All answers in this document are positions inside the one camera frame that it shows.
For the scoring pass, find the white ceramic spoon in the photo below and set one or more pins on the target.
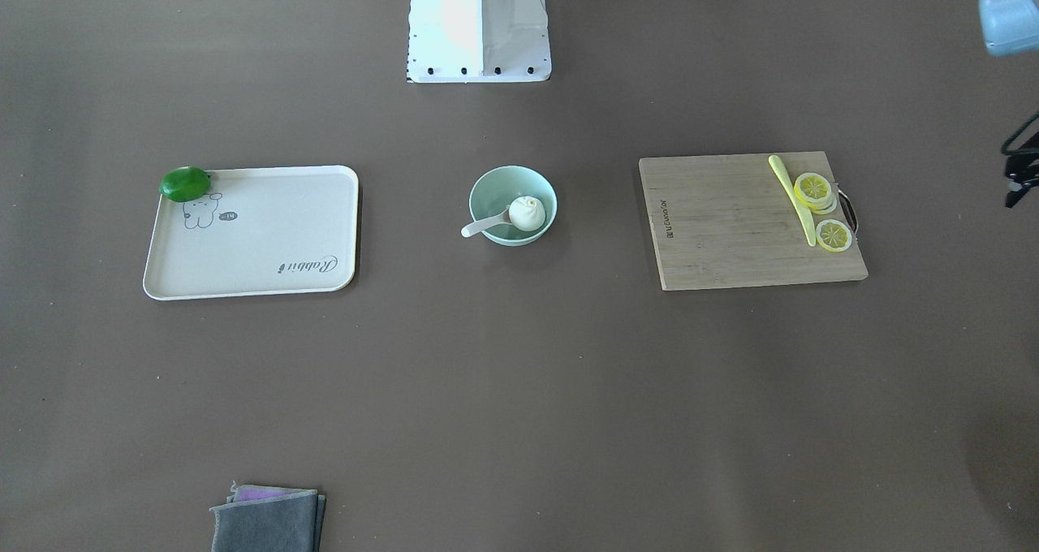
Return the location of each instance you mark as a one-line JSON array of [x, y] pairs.
[[485, 223]]

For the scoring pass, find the white steamed bun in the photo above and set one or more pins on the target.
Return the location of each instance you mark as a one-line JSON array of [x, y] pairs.
[[526, 213]]

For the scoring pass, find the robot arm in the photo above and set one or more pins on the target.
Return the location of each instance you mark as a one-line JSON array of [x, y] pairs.
[[1009, 27]]

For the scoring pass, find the green ceramic bowl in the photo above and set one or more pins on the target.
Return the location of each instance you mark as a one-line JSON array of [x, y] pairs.
[[496, 189]]

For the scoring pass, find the cream plastic tray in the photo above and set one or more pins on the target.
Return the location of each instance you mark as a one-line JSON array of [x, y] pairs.
[[259, 231]]

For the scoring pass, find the wooden cutting board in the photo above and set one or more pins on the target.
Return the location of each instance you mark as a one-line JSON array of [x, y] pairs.
[[724, 221]]

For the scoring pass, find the yellow plastic knife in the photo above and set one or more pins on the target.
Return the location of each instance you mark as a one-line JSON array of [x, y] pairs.
[[803, 213]]

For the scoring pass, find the lemon slice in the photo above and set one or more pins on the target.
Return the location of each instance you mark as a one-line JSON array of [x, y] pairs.
[[816, 193], [834, 236]]

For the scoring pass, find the green lime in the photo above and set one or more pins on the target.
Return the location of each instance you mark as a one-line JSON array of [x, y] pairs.
[[184, 184]]

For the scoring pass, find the grey folded cloth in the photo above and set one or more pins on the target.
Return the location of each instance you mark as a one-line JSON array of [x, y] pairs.
[[266, 518]]

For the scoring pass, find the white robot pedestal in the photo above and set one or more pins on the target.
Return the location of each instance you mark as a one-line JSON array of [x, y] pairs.
[[478, 42]]

